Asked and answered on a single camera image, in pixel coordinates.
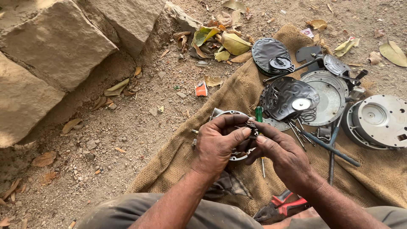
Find large sandstone block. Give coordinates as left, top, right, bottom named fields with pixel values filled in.
left=0, top=0, right=204, bottom=148

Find green handled screwdriver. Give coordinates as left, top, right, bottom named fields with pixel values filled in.
left=255, top=106, right=266, bottom=179

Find person's right hand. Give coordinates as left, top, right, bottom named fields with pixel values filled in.
left=244, top=120, right=315, bottom=194

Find crumpled yellow paper scrap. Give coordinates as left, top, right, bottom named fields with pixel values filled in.
left=334, top=36, right=360, bottom=57

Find bunch of long bolts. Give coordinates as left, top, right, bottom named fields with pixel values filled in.
left=288, top=118, right=317, bottom=152

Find round aluminium cover plate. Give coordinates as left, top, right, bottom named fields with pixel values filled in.
left=299, top=70, right=349, bottom=127

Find long dark metal rod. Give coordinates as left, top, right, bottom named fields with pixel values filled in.
left=263, top=57, right=325, bottom=83

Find round aluminium housing ring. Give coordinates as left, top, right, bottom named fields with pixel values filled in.
left=210, top=108, right=259, bottom=161

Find black metal bracket plate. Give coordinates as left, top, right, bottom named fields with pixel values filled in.
left=295, top=46, right=325, bottom=78

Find blue cross wheel wrench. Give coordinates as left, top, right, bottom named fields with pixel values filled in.
left=300, top=113, right=361, bottom=186

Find black rubber diaphragm with disc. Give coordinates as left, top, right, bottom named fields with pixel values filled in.
left=259, top=76, right=320, bottom=122

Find metal coil spring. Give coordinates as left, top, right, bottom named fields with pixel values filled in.
left=300, top=108, right=317, bottom=123

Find heap of dry leaves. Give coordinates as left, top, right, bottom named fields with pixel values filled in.
left=173, top=0, right=255, bottom=63

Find orange and white wrapper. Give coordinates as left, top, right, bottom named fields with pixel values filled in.
left=195, top=82, right=208, bottom=97

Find small metal clip bracket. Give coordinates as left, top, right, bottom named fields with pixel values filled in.
left=316, top=127, right=332, bottom=141

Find red handled pliers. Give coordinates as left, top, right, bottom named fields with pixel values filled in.
left=253, top=190, right=310, bottom=222

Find person's legs in grey trousers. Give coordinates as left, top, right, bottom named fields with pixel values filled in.
left=78, top=192, right=407, bottom=229

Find burlap sack mat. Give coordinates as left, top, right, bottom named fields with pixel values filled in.
left=125, top=24, right=407, bottom=217

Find large aluminium round housing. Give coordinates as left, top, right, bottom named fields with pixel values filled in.
left=341, top=94, right=407, bottom=151

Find dark checked rag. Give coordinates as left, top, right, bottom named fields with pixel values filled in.
left=203, top=170, right=253, bottom=201

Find black tube fitting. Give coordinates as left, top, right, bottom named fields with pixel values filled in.
left=347, top=69, right=369, bottom=93

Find ribbed round metal disc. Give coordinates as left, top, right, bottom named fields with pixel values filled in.
left=323, top=54, right=351, bottom=76

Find thin grey gasket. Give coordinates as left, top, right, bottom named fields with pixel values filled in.
left=263, top=117, right=291, bottom=132

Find small dark metal part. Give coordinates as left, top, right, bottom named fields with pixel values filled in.
left=242, top=120, right=259, bottom=140

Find person's left hand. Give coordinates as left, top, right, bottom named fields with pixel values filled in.
left=192, top=114, right=255, bottom=172

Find small black round cap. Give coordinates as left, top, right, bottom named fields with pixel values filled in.
left=269, top=56, right=295, bottom=72

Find large yellow dry leaf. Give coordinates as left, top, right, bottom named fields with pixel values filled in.
left=379, top=41, right=407, bottom=67

